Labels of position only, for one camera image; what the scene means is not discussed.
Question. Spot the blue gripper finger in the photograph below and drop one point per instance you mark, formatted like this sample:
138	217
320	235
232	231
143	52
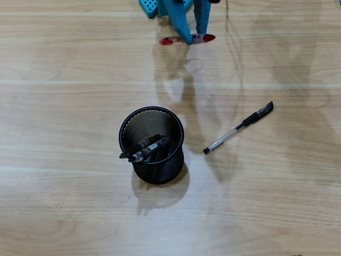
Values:
202	16
181	21

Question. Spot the red retractable pen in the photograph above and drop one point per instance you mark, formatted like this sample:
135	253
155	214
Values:
199	38

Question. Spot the black capped gel pen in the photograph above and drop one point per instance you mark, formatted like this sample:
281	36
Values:
251	120

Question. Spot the grey grip retractable pen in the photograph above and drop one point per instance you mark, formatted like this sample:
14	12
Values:
149	150

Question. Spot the black clip retractable pen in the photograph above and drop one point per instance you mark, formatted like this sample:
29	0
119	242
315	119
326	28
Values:
136	148

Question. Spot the black mesh pen holder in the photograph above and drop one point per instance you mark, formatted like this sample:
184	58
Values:
160	173

